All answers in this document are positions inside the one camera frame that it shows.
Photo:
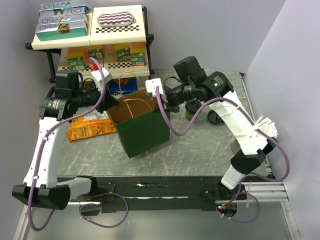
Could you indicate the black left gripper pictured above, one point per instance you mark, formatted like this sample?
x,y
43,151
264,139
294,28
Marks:
x,y
107,101

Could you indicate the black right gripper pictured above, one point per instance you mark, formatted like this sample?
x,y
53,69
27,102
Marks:
x,y
169,106

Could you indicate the green paper coffee cup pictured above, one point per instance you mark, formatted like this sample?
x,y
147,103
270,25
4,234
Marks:
x,y
188,115

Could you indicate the black plastic cup lid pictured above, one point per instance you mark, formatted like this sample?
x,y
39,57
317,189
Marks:
x,y
192,106

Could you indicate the brown paper bag with handles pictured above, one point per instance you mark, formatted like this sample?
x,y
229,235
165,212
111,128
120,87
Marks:
x,y
138,121

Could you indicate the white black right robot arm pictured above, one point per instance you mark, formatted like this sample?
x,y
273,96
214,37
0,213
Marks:
x,y
216,92

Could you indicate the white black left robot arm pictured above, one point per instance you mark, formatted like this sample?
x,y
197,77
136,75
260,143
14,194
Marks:
x,y
40,187

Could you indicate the blue chip bag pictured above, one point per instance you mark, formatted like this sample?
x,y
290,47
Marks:
x,y
123,85

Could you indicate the orange snack bag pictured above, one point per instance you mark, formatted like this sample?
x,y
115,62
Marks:
x,y
90,125

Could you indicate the green small box left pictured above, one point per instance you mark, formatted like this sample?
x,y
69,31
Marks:
x,y
77,63

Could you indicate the green small box centre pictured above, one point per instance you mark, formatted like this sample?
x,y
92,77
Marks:
x,y
97,53

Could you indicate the green small box right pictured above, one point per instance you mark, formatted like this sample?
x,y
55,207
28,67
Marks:
x,y
123,54

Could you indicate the green small box front-right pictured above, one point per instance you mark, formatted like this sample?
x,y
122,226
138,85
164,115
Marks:
x,y
138,59

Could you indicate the cream three-tier shelf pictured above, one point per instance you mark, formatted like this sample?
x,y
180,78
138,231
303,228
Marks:
x,y
137,32

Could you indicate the striped purple cloth pad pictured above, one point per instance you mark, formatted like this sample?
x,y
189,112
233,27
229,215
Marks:
x,y
119,19

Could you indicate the teal tissue box front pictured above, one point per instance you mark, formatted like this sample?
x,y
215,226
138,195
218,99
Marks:
x,y
58,31

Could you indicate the grey cup of straws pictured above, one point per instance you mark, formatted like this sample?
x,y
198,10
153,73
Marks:
x,y
248,137

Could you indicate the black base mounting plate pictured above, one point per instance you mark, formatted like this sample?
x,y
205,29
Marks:
x,y
151,193

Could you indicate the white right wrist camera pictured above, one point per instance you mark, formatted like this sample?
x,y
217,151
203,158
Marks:
x,y
154,85

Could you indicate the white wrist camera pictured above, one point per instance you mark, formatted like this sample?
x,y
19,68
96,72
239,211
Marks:
x,y
154,85
98,79

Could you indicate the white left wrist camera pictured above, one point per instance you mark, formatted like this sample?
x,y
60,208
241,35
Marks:
x,y
98,79

